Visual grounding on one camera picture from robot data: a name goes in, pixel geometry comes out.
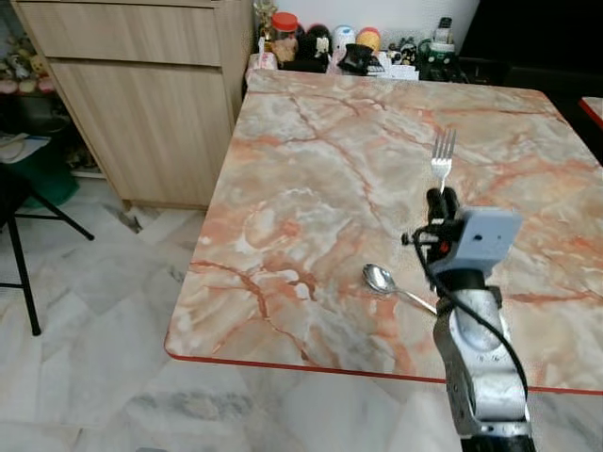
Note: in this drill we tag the silver metal fork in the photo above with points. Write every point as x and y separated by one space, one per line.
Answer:
442 162

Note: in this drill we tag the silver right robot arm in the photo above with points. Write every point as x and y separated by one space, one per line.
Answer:
482 372

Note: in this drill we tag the silver metal spoon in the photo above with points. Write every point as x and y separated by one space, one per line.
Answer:
379 279

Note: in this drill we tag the orange marble pattern table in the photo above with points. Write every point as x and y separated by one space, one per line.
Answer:
330 217

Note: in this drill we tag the dark green bottle holder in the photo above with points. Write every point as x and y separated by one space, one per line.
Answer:
439 55

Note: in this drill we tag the red edged side table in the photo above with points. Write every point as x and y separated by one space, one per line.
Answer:
593 110

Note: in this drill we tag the black round jar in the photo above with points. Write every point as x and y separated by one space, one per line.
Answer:
317 45

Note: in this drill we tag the red lid glass jar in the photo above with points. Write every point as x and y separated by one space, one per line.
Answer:
284 36

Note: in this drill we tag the light wooden cabinet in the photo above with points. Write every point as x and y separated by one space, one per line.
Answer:
151 104

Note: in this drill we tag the green plastic bin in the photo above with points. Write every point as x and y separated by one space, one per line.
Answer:
49 179

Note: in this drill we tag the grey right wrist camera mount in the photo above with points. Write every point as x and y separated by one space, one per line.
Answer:
487 239

